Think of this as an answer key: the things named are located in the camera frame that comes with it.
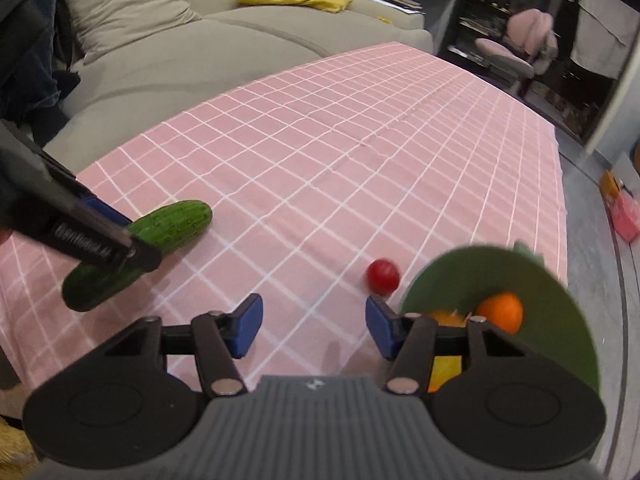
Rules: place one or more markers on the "red cherry tomato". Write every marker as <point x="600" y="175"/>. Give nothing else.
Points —
<point x="382" y="276"/>

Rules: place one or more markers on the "yellow box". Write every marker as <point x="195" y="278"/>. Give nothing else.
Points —
<point x="611" y="182"/>

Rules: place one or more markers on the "beige cushion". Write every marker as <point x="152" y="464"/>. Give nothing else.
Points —
<point x="125" y="5"/>

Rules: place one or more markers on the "beige sofa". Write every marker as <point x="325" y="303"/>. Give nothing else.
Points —
<point x="200" y="60"/>

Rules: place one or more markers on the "pink checked tablecloth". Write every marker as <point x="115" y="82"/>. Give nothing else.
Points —
<point x="325" y="160"/>

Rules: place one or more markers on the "pink office chair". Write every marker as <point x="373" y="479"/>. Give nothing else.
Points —
<point x="510" y="50"/>

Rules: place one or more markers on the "yellow fluffy cloth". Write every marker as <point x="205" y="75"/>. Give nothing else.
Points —
<point x="15" y="442"/>

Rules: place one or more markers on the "green bowl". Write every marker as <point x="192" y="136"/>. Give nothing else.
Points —
<point x="550" y="300"/>

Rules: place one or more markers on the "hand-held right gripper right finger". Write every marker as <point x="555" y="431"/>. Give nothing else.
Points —
<point x="377" y="321"/>

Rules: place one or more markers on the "green cucumber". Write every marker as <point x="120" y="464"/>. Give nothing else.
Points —
<point x="175" y="225"/>

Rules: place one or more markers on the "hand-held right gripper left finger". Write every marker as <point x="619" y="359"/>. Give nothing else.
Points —
<point x="247" y="322"/>

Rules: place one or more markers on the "pink box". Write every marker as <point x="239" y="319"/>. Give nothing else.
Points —
<point x="627" y="215"/>

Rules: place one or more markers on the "white hanging garment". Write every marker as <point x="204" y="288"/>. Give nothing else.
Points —
<point x="602" y="25"/>

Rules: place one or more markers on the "person's leg in jeans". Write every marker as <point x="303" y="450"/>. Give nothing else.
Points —
<point x="25" y="35"/>

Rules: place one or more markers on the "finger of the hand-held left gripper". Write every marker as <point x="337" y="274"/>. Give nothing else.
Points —
<point x="107" y="212"/>
<point x="145" y="255"/>

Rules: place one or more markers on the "black bag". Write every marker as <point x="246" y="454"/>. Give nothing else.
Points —
<point x="67" y="60"/>

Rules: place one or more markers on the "dark shelf unit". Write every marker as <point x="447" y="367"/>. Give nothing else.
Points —
<point x="475" y="5"/>

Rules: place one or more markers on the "magazines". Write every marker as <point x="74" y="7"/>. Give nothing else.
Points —
<point x="395" y="2"/>

